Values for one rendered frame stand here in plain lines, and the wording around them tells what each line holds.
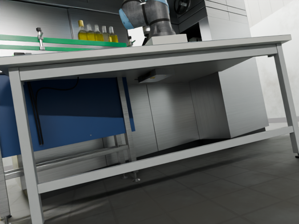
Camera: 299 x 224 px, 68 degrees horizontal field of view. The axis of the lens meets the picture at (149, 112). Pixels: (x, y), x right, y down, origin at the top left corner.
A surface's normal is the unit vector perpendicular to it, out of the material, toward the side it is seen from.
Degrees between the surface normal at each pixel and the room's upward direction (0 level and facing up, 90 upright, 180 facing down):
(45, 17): 90
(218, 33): 90
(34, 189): 90
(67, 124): 90
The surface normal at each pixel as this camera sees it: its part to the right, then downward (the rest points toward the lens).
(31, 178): 0.27, -0.09
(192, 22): -0.80, 0.12
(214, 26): 0.57, -0.14
